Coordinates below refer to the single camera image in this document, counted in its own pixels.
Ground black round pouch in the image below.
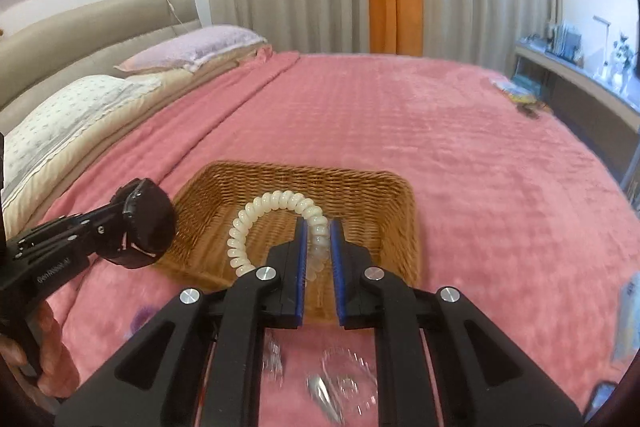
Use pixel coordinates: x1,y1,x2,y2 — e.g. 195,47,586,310
99,178,177,270

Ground white spiral hair tie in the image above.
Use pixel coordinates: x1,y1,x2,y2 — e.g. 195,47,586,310
226,189,332,283

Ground person's left hand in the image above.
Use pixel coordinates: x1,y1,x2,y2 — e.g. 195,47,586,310
0,299,82,400

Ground purple hair accessory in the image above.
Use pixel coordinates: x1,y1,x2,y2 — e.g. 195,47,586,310
124,306,160,340

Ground clear small hair claw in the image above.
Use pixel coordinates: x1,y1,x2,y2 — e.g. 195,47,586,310
262,331,284,388

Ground white patterned pillow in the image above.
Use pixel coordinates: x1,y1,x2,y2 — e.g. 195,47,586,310
2,75,160,205

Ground silver hair clip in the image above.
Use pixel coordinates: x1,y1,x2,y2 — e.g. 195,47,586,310
306,374,344,426

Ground pink fleece blanket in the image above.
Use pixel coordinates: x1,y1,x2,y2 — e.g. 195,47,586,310
51,53,639,400

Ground woven wicker basket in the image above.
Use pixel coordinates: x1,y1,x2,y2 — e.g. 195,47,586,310
152,159,421,323

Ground beige upholstered headboard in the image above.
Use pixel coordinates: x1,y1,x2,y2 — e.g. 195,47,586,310
1,0,200,107

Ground lilac pillow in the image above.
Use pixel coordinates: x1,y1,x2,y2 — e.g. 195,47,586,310
116,25,267,72

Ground small items on bed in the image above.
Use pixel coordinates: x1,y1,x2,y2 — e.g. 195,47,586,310
490,78,551,119

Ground grey side desk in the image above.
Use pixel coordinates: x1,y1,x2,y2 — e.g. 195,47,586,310
512,39,639,191

